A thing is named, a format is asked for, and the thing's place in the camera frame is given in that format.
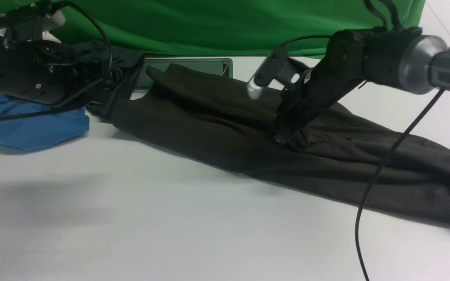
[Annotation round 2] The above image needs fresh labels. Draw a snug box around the dark teal crumpled garment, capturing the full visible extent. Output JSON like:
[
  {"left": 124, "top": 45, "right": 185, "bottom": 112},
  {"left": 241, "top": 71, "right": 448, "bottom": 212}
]
[{"left": 71, "top": 41, "right": 145, "bottom": 119}]

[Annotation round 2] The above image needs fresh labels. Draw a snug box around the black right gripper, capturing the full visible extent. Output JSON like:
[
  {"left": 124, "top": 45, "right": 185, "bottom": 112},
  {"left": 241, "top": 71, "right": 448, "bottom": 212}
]
[{"left": 274, "top": 30, "right": 370, "bottom": 145}]

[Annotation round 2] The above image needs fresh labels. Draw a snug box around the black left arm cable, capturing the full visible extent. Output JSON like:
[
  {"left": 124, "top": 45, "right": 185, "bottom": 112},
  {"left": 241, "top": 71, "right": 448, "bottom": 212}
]
[{"left": 0, "top": 0, "right": 113, "bottom": 126}]

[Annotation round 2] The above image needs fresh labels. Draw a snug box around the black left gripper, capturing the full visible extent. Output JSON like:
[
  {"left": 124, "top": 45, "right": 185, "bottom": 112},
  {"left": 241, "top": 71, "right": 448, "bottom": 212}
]
[{"left": 0, "top": 36, "right": 102, "bottom": 107}]

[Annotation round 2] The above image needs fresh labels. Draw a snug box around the blue crumpled garment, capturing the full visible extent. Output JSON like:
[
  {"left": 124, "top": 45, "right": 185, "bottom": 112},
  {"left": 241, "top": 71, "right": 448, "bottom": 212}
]
[{"left": 0, "top": 94, "right": 89, "bottom": 152}]

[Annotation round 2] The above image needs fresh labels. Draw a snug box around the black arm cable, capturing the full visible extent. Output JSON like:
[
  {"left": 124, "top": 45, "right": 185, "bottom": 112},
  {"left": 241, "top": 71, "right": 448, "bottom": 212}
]
[
  {"left": 286, "top": 0, "right": 450, "bottom": 281},
  {"left": 0, "top": 0, "right": 113, "bottom": 126}
]

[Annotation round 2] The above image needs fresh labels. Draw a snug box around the green backdrop cloth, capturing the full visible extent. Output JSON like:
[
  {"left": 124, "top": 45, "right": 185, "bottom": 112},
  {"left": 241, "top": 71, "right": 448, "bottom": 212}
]
[{"left": 0, "top": 0, "right": 425, "bottom": 58}]

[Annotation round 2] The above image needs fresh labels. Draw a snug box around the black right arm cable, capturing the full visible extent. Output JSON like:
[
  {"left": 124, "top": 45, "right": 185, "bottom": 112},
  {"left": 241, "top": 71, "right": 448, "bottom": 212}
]
[{"left": 286, "top": 0, "right": 450, "bottom": 281}]

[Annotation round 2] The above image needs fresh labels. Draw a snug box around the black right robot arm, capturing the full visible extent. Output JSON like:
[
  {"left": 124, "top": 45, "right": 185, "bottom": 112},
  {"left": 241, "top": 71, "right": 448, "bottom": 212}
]
[{"left": 274, "top": 27, "right": 450, "bottom": 144}]

